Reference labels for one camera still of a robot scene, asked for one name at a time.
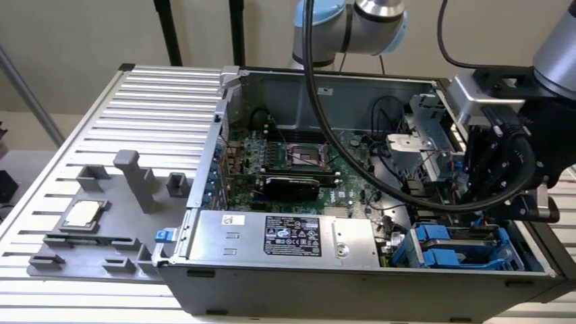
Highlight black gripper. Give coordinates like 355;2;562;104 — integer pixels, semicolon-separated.
466;99;576;203

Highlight disk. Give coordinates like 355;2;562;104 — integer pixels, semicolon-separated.
407;222;503;249

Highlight silver drive cage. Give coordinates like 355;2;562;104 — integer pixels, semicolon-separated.
386;93;467;185

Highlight blue drive bay caddies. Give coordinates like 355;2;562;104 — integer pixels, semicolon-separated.
395;248;526;271

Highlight green motherboard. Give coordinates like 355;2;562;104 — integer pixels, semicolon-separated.
220;128;406;230

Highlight CPU socket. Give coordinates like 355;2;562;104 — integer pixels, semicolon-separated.
278;140;336;169

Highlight black RAM slot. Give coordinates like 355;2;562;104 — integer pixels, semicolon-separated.
267;166;336;172
264;170;336;177

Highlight black graphics card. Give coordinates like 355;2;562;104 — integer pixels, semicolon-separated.
259;174;323;204

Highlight black open PC case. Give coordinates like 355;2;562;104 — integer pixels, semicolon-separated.
152;65;570;315

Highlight silver power supply unit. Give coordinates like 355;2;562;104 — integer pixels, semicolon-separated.
184;209;380;268

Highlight black stand leg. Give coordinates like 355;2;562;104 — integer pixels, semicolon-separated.
152;0;184;67
227;0;247;67

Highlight grey parts rack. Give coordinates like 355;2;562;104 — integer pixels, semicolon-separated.
27;150;195;281

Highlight CPU chip silver lid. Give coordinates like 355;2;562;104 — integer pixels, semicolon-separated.
58;198;112;234

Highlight grey metal pole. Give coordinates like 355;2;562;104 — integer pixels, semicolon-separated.
0;43;67;149

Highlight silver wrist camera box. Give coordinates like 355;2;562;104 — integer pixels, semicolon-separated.
447;74;528;128

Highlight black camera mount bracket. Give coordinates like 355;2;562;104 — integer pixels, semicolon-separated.
472;66;536;99

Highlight black camera cable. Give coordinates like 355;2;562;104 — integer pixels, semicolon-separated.
436;0;479;70

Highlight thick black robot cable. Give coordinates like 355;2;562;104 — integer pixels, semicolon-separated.
300;0;538;214

